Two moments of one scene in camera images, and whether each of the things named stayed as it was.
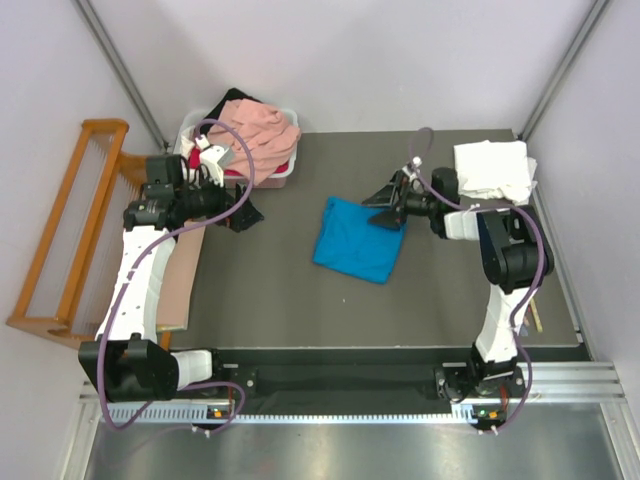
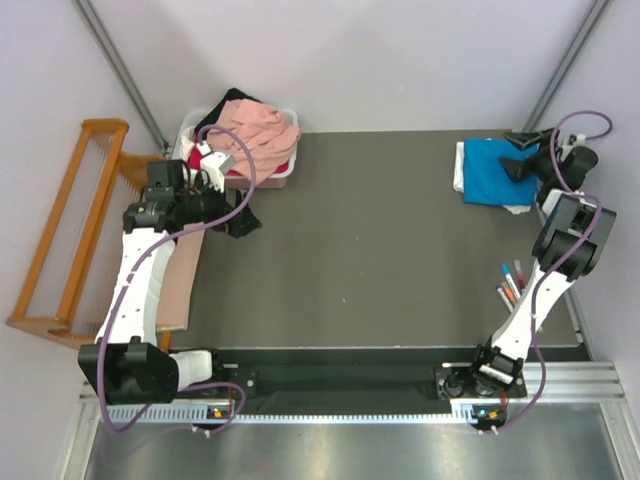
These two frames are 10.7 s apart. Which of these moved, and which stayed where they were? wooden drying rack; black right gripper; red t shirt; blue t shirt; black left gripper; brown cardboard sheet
Moved: black right gripper; blue t shirt
Stayed: wooden drying rack; black left gripper; brown cardboard sheet; red t shirt
